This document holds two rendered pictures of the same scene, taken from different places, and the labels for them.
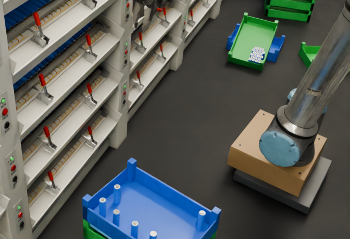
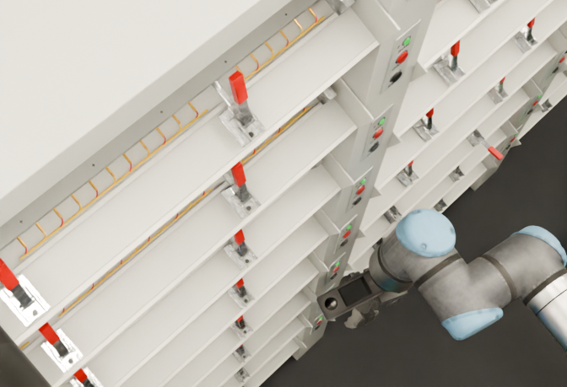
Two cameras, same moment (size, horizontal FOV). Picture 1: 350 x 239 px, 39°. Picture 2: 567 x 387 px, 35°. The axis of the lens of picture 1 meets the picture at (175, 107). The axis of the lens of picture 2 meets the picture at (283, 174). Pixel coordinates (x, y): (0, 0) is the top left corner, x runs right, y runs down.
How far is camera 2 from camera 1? 137 cm
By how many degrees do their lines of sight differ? 31
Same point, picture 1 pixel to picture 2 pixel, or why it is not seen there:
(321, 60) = not seen: outside the picture
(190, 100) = not seen: hidden behind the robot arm
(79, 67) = (213, 374)
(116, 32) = (308, 293)
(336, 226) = not seen: outside the picture
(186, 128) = (429, 350)
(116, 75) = (302, 319)
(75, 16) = (203, 361)
